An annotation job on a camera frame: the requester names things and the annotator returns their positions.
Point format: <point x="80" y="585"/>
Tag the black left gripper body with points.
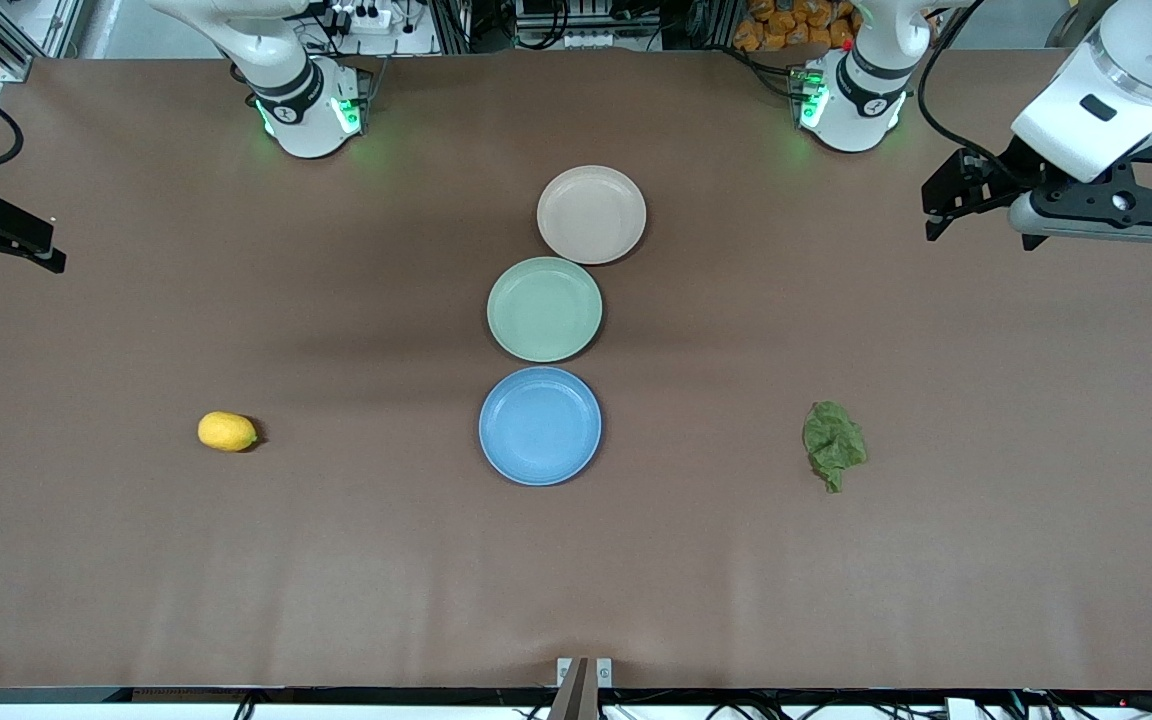
<point x="1019" y="164"/>

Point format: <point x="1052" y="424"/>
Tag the green lettuce leaf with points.
<point x="833" y="445"/>

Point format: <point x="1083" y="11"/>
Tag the yellow lemon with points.
<point x="226" y="431"/>

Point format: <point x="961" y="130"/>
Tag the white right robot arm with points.
<point x="304" y="112"/>

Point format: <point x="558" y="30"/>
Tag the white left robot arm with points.
<point x="1106" y="85"/>

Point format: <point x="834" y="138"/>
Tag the pile of orange objects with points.
<point x="794" y="24"/>

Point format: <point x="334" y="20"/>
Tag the beige round plate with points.
<point x="591" y="214"/>

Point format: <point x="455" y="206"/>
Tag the white power strip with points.
<point x="364" y="16"/>

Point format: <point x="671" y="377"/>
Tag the green round plate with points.
<point x="544" y="308"/>

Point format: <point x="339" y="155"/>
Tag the blue round plate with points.
<point x="540" y="425"/>

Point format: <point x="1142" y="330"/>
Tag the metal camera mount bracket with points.
<point x="582" y="686"/>

